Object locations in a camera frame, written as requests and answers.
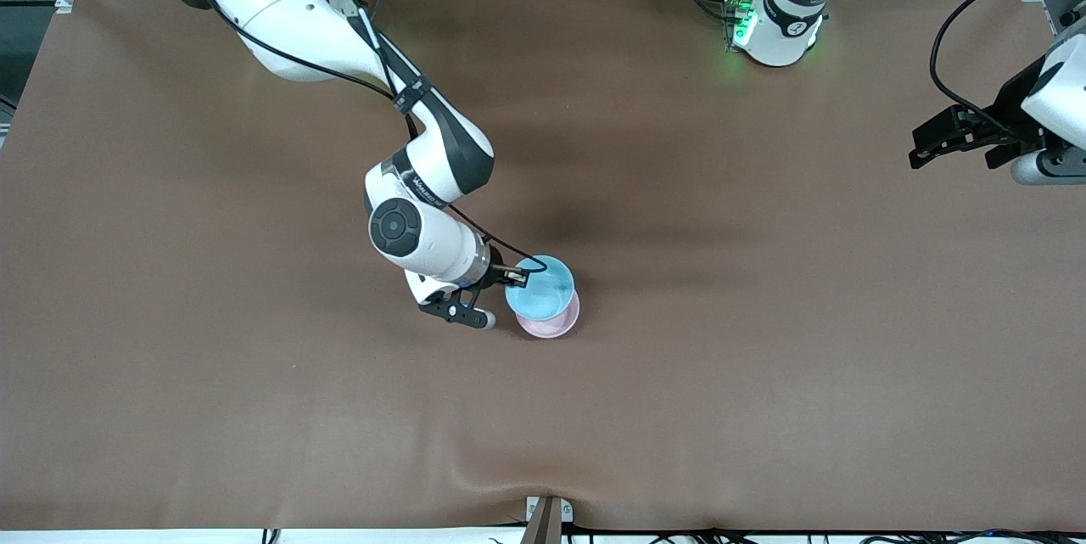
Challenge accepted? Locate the blue bowl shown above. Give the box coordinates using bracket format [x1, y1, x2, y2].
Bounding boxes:
[505, 255, 576, 320]

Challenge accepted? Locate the pink bowl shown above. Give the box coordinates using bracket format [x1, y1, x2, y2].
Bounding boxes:
[515, 289, 581, 339]

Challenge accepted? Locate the brown table cloth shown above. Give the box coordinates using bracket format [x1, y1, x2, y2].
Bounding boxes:
[0, 0, 1086, 532]

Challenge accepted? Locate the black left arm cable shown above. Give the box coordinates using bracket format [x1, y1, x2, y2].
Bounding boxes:
[929, 0, 1086, 142]

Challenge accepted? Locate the metal table clamp bracket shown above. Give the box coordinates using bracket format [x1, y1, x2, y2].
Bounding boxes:
[525, 495, 574, 544]

